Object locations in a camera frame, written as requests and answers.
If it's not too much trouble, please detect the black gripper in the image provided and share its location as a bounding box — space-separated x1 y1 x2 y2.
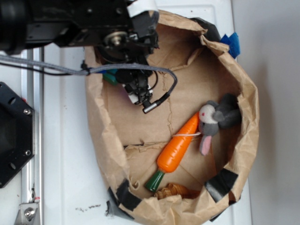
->
95 11 159 105

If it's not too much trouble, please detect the green wooden block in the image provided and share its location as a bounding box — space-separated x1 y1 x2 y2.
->
103 69 118 86

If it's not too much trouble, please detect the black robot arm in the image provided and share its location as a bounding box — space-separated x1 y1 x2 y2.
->
0 0 159 65

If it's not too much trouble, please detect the brown paper bag bin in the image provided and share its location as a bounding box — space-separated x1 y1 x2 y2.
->
83 9 260 225

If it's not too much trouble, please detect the orange plastic toy carrot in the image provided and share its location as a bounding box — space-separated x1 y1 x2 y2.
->
145 113 200 192

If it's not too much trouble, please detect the grey plush bunny toy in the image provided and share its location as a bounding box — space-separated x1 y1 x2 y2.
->
198 93 242 156

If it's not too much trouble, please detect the brown toy croissant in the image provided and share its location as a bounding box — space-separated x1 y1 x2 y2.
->
154 183 201 200

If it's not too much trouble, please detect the white plastic tray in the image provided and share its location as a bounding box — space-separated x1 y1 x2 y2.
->
41 0 252 225

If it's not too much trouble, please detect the grey braided cable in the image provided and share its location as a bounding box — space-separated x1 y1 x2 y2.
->
0 55 178 114

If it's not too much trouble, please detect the aluminium extrusion rail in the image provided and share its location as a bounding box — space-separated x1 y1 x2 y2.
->
20 46 45 225

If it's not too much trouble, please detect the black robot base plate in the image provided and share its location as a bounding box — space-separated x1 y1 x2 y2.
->
0 82 34 188

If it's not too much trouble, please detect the metal corner bracket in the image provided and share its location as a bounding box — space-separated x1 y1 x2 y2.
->
14 202 40 225

